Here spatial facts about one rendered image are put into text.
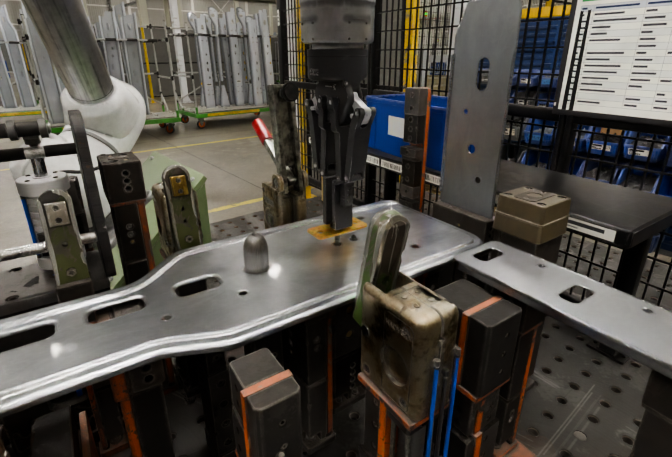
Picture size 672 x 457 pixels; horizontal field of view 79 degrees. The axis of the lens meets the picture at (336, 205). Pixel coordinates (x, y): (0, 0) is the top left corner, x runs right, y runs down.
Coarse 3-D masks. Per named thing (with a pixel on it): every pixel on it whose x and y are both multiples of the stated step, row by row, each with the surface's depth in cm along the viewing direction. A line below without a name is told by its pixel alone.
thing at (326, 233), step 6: (330, 222) 58; (354, 222) 61; (360, 222) 60; (312, 228) 58; (318, 228) 58; (324, 228) 58; (330, 228) 58; (348, 228) 58; (354, 228) 58; (360, 228) 59; (312, 234) 57; (318, 234) 56; (324, 234) 56; (330, 234) 56; (336, 234) 57
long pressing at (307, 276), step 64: (192, 256) 56; (320, 256) 56; (448, 256) 56; (0, 320) 42; (64, 320) 42; (128, 320) 42; (192, 320) 42; (256, 320) 42; (0, 384) 34; (64, 384) 35
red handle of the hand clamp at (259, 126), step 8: (256, 120) 74; (256, 128) 73; (264, 128) 73; (264, 136) 72; (264, 144) 72; (272, 144) 72; (272, 152) 70; (288, 168) 69; (288, 176) 68; (288, 184) 68
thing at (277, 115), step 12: (276, 84) 65; (288, 84) 62; (276, 96) 64; (288, 96) 62; (276, 108) 64; (288, 108) 66; (276, 120) 64; (288, 120) 66; (276, 132) 65; (288, 132) 67; (276, 144) 66; (288, 144) 67; (276, 156) 67; (288, 156) 67; (276, 168) 68; (300, 168) 68; (300, 180) 68; (288, 192) 67
